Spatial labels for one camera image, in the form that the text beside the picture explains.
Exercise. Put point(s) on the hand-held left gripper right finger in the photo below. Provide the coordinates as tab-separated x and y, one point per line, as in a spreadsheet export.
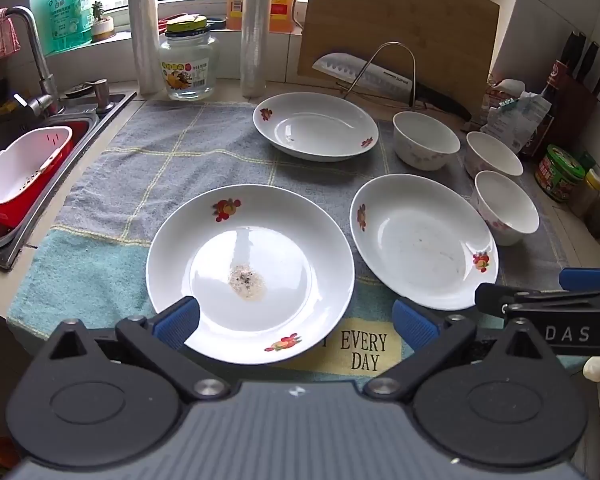
415	324

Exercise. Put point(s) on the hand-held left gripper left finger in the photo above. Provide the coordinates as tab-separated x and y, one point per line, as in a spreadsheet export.
177	322

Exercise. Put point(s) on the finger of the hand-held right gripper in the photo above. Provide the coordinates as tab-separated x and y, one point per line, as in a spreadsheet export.
490	297
585	279

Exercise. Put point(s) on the white fruit print plate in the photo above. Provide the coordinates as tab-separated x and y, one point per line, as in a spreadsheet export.
280	240
420	240
315	125

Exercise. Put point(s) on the white floral bowl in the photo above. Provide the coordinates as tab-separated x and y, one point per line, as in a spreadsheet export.
495	152
425	135
507	205

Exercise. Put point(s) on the green lid sauce jar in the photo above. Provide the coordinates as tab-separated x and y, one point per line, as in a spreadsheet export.
560	170

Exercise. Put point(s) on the grey blue checked towel mat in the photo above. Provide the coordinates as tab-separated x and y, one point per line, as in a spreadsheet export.
130	170

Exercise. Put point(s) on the dark knife block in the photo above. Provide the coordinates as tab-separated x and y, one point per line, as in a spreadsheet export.
580	110

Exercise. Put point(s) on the white blue printed bag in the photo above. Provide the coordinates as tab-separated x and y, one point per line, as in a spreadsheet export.
525	115

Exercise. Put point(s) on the dark soy sauce bottle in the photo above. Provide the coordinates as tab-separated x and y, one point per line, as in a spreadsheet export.
555	105

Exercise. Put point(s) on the steel kitchen sink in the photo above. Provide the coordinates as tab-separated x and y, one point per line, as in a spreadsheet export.
0	256

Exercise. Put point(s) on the red white printed bag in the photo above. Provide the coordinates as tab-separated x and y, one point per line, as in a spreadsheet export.
500	91

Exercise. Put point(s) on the white plastic colander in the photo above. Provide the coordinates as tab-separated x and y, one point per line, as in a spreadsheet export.
20	165

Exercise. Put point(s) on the steel sink soap dispenser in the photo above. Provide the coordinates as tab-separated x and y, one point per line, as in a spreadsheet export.
103	96

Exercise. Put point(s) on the steel drain stopper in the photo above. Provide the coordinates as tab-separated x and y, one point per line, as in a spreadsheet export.
82	89

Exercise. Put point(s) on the glass jar with yellow lid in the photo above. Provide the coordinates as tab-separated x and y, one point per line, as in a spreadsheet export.
187	65

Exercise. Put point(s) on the white plastic bag roll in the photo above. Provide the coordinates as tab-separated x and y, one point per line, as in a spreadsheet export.
144	35

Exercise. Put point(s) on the clear cling film roll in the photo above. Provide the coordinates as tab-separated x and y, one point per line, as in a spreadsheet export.
257	35

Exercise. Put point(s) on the bamboo cutting board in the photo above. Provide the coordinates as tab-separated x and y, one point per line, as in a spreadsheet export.
405	10

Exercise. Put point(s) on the small potted plant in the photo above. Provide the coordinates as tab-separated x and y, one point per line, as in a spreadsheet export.
102	27

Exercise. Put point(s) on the steel kitchen faucet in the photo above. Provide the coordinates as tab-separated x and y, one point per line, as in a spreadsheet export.
32	40

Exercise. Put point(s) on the green detergent bottle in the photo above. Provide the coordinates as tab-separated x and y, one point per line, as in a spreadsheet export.
67	10

